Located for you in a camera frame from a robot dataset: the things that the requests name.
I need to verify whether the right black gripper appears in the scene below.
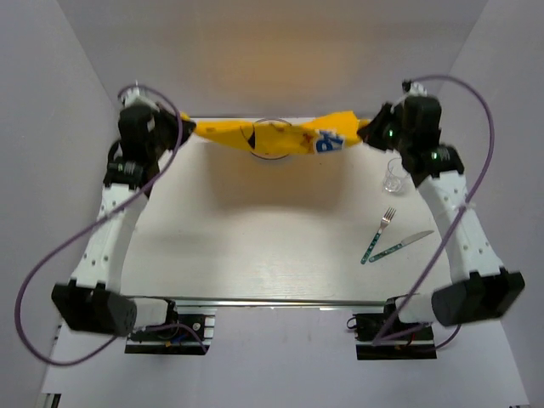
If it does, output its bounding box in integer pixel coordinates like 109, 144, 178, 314
356, 103, 412, 156

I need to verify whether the yellow Pikachu cloth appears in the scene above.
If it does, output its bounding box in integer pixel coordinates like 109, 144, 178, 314
194, 110, 371, 156

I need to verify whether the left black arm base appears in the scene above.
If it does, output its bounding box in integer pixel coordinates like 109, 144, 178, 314
124, 303, 217, 356

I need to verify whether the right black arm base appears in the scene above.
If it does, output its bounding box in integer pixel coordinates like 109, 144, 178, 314
346, 313, 437, 361

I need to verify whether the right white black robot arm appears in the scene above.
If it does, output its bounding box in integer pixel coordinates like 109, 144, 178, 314
358, 96, 525, 339

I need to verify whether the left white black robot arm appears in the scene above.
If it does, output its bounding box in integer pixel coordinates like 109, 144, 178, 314
51, 101, 196, 337

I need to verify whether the clear drinking glass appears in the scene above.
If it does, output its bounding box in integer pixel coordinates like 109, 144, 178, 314
382, 157, 410, 195

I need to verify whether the round patterned plate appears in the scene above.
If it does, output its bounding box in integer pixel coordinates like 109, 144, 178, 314
251, 118, 292, 162

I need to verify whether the fork with teal handle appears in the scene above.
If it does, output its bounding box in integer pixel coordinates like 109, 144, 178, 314
360, 207, 396, 264

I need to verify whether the knife with teal handle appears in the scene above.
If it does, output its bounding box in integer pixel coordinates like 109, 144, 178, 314
369, 230, 434, 263

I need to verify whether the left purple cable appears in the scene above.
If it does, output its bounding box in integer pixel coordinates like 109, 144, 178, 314
14, 84, 208, 366

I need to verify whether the purple cable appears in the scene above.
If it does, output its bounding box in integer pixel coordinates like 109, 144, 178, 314
14, 84, 208, 366
373, 75, 496, 349

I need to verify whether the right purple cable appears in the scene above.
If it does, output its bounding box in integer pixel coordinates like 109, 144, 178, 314
373, 75, 496, 349

